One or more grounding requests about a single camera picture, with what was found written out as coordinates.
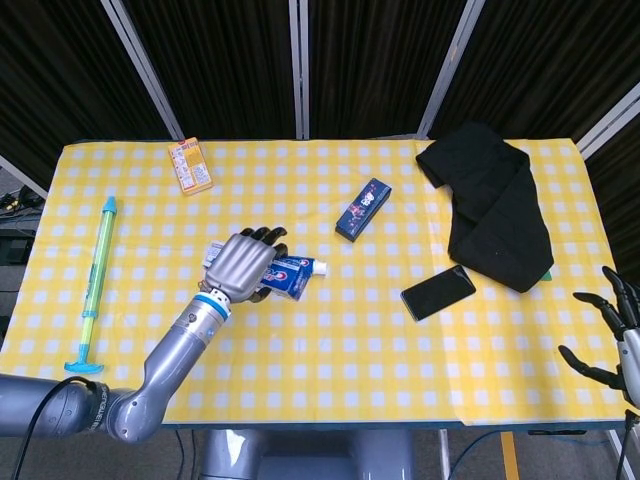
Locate blue toothpaste tube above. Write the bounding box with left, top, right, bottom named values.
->
left=272, top=255, right=330, bottom=282

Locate dark floor equipment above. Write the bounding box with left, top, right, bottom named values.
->
left=0, top=187, right=44, bottom=269

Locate yellow white checkered tablecloth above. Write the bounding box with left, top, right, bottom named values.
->
left=0, top=137, right=640, bottom=430

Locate orange printed carton box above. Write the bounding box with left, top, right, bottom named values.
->
left=167, top=137, right=215, bottom=197

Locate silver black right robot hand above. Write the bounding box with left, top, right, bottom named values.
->
left=558, top=265, right=640, bottom=402

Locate metal table leg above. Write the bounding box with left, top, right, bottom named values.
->
left=437, top=428, right=452, bottom=480

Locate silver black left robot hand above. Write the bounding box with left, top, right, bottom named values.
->
left=202, top=226, right=291, bottom=305

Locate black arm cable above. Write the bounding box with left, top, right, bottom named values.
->
left=10, top=376, right=99, bottom=480

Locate black folded cloth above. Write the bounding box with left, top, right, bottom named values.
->
left=415, top=121, right=555, bottom=295

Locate blue cable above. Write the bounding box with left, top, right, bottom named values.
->
left=448, top=429, right=504, bottom=480

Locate grey robot base column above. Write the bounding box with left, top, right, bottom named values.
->
left=202, top=428, right=414, bottom=480

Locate black smartphone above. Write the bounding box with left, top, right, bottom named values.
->
left=400, top=265, right=477, bottom=322

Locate grey partition frame post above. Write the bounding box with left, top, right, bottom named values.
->
left=0, top=153, right=50, bottom=199
left=573, top=79, right=640, bottom=161
left=287, top=0, right=311, bottom=140
left=98, top=0, right=187, bottom=141
left=416, top=0, right=482, bottom=139

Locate dark blue slim box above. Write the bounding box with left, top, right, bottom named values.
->
left=334, top=177, right=393, bottom=243

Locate green blue water pump toy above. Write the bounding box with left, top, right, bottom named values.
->
left=63, top=195, right=120, bottom=375

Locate white blue toothpaste box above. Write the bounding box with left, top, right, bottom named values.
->
left=201, top=241, right=307, bottom=302

